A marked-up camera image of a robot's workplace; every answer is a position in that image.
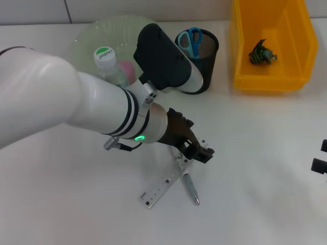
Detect green glass fruit plate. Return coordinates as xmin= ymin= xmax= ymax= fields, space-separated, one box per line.
xmin=69 ymin=15 xmax=159 ymax=85

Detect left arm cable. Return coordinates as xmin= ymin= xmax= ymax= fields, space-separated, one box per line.
xmin=116 ymin=142 xmax=143 ymax=152

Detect pink toy peach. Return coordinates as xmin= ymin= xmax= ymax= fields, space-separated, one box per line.
xmin=118 ymin=60 xmax=136 ymax=85

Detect clear plastic ruler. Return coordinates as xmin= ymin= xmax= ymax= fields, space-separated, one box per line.
xmin=138 ymin=139 xmax=208 ymax=210

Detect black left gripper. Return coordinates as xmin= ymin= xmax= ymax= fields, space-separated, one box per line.
xmin=158 ymin=108 xmax=215 ymax=164

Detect clear grey ballpoint pen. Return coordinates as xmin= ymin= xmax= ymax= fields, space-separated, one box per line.
xmin=170 ymin=146 xmax=201 ymax=206

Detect yellow plastic bin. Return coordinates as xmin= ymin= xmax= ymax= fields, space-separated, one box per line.
xmin=229 ymin=0 xmax=319 ymax=92

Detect green plastic wrapper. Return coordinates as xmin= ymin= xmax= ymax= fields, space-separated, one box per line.
xmin=249 ymin=38 xmax=278 ymax=66

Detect blue capped scissors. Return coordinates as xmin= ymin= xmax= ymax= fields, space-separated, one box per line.
xmin=178 ymin=27 xmax=203 ymax=59

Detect clear green-label water bottle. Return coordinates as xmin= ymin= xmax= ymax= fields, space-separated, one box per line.
xmin=93 ymin=47 xmax=130 ymax=89

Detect black mesh pen holder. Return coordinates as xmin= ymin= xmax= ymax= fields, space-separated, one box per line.
xmin=174 ymin=28 xmax=220 ymax=95

